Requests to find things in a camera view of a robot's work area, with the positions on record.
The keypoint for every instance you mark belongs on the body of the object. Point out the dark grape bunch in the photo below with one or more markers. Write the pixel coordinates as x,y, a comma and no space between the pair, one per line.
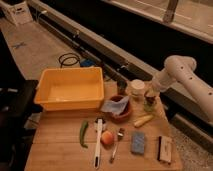
150,98

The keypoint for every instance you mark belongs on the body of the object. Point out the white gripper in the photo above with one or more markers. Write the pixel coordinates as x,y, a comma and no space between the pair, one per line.
157,85

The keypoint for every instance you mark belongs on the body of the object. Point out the brown clay bowl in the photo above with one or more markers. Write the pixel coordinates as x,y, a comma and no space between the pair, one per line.
125,114

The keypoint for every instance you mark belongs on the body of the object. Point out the black white eraser block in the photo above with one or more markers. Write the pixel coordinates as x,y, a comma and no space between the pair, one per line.
165,149

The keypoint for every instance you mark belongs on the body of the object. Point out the blue object on floor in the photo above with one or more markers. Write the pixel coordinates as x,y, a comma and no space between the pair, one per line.
87,63

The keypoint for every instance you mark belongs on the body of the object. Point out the black chair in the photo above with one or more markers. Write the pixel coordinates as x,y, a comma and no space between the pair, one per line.
16,106

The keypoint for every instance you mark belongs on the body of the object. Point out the blue grey cloth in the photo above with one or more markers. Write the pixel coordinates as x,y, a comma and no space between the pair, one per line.
115,107

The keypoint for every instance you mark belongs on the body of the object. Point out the blue sponge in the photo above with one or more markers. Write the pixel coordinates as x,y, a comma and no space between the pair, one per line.
137,143

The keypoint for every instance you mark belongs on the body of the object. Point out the green pepper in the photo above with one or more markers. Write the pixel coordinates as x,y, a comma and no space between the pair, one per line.
82,132

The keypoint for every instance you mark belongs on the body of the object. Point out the yellow plastic bin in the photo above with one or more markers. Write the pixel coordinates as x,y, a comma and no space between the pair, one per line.
70,88

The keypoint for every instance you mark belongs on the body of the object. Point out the white paper cup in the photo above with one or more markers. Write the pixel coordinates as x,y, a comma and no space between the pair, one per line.
136,87

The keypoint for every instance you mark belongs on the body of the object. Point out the dark metal cup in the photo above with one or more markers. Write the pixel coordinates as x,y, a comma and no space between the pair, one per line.
121,87

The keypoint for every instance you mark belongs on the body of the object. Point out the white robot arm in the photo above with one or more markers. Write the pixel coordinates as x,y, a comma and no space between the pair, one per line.
181,69

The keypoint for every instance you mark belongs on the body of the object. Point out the peach fruit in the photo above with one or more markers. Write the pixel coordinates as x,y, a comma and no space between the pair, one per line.
107,138

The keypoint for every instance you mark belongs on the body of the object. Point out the white cardboard box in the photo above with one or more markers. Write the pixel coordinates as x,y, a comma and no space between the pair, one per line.
17,14

